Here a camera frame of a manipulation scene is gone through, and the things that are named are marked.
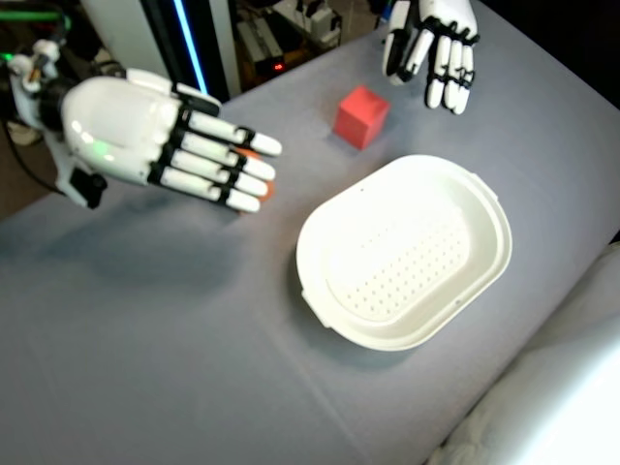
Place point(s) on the white column with blue light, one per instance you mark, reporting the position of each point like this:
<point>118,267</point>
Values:
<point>121,29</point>

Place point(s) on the black device red display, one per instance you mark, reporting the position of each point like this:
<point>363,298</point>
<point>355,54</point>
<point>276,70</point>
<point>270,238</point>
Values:
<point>272,67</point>

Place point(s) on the white perforated strainer basket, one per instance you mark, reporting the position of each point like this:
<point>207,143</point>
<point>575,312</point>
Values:
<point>402,252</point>

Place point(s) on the grey table cloth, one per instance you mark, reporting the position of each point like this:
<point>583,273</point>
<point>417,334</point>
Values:
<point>145,315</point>

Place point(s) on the grey equipment box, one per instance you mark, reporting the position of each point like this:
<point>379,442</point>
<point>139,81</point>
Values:
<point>324,24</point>

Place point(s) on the white outer basin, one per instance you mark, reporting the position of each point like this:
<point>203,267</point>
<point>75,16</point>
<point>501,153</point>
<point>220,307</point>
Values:
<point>504,242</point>

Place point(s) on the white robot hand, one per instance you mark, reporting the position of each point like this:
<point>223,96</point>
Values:
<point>116,126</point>
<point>450,19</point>

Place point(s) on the red cube block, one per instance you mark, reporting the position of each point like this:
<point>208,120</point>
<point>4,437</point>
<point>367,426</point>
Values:
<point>361,118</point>

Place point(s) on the orange toy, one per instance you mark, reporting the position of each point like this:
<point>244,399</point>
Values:
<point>267,193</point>

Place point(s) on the black wrist camera white bracket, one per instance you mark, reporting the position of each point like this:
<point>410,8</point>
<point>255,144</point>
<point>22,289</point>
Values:
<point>88,188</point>

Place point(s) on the white robot body shell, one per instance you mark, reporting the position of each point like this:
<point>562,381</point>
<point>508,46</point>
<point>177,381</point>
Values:
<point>557,387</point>

